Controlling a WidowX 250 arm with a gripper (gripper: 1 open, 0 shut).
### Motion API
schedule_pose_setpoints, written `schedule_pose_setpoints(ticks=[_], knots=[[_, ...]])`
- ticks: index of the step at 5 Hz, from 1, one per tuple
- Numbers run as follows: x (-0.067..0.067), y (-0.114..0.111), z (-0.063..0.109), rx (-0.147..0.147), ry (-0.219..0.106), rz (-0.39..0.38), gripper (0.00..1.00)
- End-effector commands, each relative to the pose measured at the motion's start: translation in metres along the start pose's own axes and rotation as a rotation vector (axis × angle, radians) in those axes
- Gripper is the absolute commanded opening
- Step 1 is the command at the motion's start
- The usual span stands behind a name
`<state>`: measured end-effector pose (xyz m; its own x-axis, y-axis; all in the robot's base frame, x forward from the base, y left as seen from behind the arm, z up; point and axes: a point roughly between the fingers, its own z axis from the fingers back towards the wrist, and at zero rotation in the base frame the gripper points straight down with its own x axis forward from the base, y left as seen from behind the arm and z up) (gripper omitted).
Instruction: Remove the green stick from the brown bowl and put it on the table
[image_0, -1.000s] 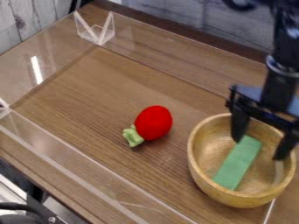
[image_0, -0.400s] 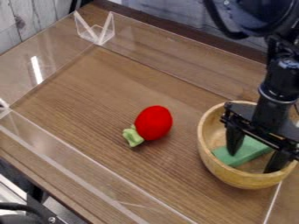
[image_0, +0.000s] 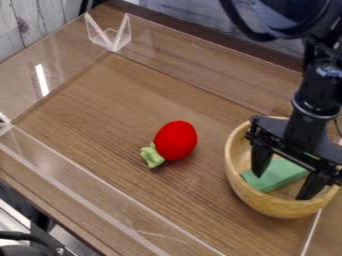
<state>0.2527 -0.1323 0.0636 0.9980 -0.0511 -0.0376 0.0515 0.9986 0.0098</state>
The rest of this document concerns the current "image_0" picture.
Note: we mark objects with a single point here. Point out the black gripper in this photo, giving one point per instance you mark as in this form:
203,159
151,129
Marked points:
302,142

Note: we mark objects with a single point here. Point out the green rectangular block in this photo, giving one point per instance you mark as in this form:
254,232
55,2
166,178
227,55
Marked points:
281,173

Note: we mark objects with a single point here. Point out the red plush strawberry toy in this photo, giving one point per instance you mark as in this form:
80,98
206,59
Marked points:
174,143

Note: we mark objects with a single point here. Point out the brown wooden bowl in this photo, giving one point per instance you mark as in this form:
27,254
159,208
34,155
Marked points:
278,203

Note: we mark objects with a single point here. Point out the clear acrylic enclosure wall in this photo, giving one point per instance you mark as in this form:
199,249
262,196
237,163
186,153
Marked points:
87,107

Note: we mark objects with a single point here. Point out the black metal bracket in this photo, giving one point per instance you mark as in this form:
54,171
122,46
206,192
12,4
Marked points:
50,244

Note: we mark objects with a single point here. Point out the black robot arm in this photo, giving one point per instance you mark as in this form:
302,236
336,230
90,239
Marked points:
314,21

